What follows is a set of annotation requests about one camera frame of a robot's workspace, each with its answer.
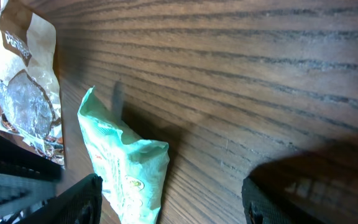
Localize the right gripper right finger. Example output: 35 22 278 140
241 177 321 224

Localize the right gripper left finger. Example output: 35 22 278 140
19 174 103 224

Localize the teal white snack packet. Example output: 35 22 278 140
77 88 170 223

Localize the brown snack packet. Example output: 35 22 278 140
0 0 65 166

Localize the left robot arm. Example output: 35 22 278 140
0 136 62 219

